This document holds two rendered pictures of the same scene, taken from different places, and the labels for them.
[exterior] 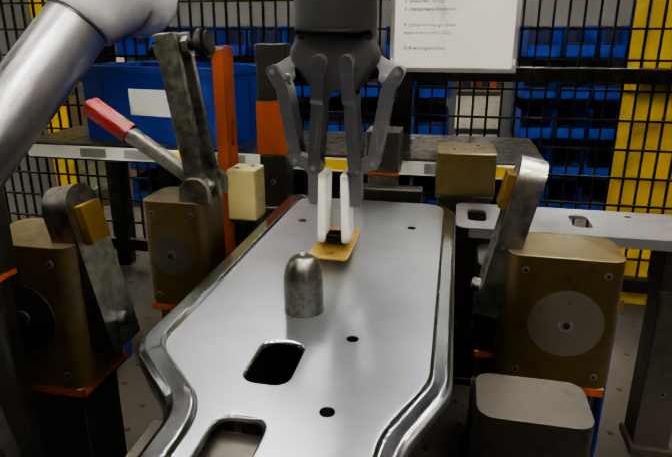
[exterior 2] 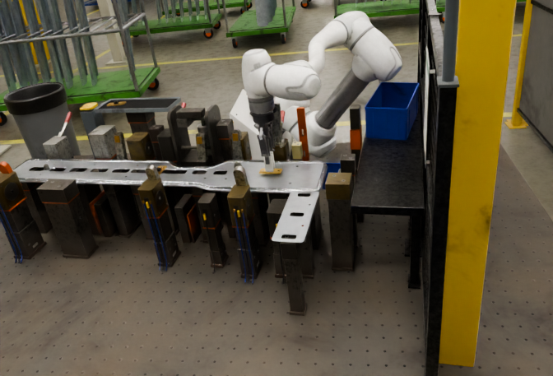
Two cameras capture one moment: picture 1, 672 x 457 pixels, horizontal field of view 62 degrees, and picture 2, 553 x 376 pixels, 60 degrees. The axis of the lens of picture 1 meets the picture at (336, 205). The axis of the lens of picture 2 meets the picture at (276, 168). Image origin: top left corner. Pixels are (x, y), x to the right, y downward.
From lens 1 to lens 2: 1.85 m
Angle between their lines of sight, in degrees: 86
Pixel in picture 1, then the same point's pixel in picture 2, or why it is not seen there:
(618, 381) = (341, 314)
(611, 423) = (309, 304)
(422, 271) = (256, 185)
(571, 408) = (202, 201)
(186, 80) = (277, 115)
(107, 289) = (235, 150)
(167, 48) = not seen: hidden behind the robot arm
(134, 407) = not seen: hidden behind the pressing
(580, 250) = (234, 192)
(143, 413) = not seen: hidden behind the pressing
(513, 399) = (206, 196)
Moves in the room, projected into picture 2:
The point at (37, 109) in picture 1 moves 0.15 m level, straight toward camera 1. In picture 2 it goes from (340, 99) to (311, 107)
